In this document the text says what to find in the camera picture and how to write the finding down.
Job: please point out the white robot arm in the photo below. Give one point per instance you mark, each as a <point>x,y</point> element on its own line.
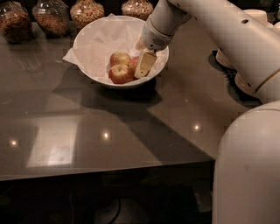
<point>246,184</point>

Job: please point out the black rubber mat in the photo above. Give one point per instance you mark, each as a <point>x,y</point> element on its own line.
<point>230,74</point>

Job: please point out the back stack of paper bowls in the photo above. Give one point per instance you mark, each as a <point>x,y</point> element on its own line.
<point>261,17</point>

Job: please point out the front red-yellow apple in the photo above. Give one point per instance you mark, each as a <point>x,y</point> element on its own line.
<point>120,74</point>

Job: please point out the white ceramic bowl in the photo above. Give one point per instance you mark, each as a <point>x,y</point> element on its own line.
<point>159,62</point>

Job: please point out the stack of paper bowls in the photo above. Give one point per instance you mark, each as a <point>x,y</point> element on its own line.
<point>243,85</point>
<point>261,17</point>

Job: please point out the white paper bowl liner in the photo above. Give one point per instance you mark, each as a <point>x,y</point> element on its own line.
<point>110,35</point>

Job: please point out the red-yellow apple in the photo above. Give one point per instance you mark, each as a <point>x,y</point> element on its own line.
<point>119,58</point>
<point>120,74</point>

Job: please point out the front stack of paper bowls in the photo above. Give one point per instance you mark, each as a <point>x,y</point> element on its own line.
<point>243,85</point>

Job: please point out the glass cereal jar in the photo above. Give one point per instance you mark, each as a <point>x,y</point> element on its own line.
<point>83,12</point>
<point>137,9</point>
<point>15,23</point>
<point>52,17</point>

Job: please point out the far left glass cereal jar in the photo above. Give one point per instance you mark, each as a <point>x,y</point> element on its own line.
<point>15,23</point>

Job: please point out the red apple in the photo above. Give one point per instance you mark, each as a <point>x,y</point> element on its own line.
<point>133,65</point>

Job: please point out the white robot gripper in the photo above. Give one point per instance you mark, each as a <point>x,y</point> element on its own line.
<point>152,38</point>

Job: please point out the back red-yellow apple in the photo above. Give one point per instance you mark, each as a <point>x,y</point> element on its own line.
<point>119,58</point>

